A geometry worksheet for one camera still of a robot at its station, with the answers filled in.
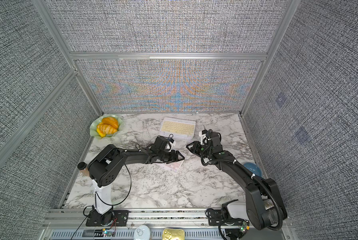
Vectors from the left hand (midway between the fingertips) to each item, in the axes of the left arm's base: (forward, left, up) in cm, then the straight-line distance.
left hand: (184, 159), depth 90 cm
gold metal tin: (-36, +7, +1) cm, 37 cm away
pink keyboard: (-3, +6, -3) cm, 7 cm away
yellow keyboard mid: (+24, +1, 0) cm, 24 cm away
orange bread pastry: (+26, +50, +4) cm, 56 cm away
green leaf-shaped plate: (+28, +63, +1) cm, 69 cm away
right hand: (+4, -2, +12) cm, 13 cm away
